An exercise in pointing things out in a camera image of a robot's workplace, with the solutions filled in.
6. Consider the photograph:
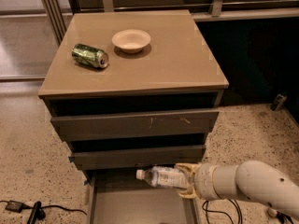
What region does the black clamp tool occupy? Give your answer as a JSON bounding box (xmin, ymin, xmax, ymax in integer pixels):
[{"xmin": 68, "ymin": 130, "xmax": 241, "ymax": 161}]
[{"xmin": 27, "ymin": 201, "xmax": 46, "ymax": 224}]

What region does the thin black floor cable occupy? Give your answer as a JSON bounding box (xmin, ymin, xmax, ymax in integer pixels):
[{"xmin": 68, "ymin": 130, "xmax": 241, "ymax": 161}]
[{"xmin": 0, "ymin": 199, "xmax": 88, "ymax": 217}]

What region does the black power adapter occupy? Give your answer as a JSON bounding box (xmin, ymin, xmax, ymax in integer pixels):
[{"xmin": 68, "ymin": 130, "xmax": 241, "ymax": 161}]
[{"xmin": 5, "ymin": 201, "xmax": 23, "ymax": 213}]

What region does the top grey drawer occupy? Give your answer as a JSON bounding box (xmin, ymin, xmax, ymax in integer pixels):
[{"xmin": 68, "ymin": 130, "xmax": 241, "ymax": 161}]
[{"xmin": 51, "ymin": 109, "xmax": 219, "ymax": 141}]

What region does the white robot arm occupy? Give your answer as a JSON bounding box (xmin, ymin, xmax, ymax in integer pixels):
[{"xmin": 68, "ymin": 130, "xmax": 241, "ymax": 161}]
[{"xmin": 175, "ymin": 161, "xmax": 299, "ymax": 220}]

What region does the white paper bowl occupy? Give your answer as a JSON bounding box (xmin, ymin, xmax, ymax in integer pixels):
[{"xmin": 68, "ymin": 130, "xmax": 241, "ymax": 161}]
[{"xmin": 112, "ymin": 29, "xmax": 151, "ymax": 54}]

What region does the clear plastic water bottle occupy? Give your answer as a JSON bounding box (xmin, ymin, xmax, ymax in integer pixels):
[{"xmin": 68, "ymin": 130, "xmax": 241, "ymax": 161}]
[{"xmin": 135, "ymin": 166, "xmax": 190, "ymax": 189}]

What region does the grey drawer cabinet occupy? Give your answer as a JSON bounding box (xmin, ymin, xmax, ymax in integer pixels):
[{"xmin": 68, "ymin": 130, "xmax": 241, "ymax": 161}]
[{"xmin": 37, "ymin": 9, "xmax": 230, "ymax": 224}]

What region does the metal railing frame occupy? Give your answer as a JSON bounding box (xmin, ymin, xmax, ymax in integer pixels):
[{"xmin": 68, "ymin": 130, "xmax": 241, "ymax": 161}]
[{"xmin": 41, "ymin": 0, "xmax": 299, "ymax": 42}]

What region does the middle grey drawer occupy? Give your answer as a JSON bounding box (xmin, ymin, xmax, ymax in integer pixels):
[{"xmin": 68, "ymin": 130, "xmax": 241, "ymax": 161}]
[{"xmin": 71, "ymin": 145, "xmax": 206, "ymax": 170}]

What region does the black looped cable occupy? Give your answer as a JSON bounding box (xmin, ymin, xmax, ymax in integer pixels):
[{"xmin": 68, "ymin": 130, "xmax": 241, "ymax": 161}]
[{"xmin": 201, "ymin": 198, "xmax": 243, "ymax": 224}]

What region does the bottom open grey drawer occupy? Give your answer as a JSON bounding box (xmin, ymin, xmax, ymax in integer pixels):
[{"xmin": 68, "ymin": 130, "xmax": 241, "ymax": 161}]
[{"xmin": 87, "ymin": 168, "xmax": 200, "ymax": 224}]

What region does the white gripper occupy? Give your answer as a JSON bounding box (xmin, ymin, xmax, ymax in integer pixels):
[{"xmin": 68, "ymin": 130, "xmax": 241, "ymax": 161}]
[{"xmin": 175, "ymin": 163, "xmax": 219, "ymax": 201}]

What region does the green soda can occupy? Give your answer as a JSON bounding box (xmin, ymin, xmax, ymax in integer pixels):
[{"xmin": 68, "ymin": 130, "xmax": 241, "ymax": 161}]
[{"xmin": 72, "ymin": 43, "xmax": 108, "ymax": 69}]

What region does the small grey floor device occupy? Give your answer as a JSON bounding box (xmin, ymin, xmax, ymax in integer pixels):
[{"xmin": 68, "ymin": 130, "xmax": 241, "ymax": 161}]
[{"xmin": 270, "ymin": 93, "xmax": 287, "ymax": 111}]

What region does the white power strip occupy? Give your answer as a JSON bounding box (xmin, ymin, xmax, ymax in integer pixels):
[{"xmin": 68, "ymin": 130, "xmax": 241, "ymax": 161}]
[{"xmin": 266, "ymin": 206, "xmax": 295, "ymax": 224}]

